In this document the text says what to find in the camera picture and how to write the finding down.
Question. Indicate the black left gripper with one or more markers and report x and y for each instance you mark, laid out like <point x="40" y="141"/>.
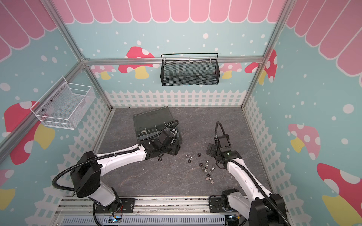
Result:
<point x="176" y="149"/>

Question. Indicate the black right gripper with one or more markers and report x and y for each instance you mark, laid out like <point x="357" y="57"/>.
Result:
<point x="223" y="142"/>

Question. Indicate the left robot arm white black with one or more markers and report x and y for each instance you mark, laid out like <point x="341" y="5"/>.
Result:
<point x="84" y="178"/>

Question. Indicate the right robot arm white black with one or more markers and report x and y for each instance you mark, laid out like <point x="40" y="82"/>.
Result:
<point x="259" y="206"/>

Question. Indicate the green plastic compartment organizer box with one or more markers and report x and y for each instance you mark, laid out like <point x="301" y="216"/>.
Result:
<point x="148" y="125"/>

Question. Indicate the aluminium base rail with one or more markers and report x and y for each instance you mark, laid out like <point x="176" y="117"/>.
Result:
<point x="149" y="211"/>

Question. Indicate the black wire mesh basket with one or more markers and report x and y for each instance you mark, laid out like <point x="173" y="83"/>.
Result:
<point x="190" y="69"/>

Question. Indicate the white wire mesh basket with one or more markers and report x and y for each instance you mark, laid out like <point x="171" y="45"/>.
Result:
<point x="65" y="105"/>

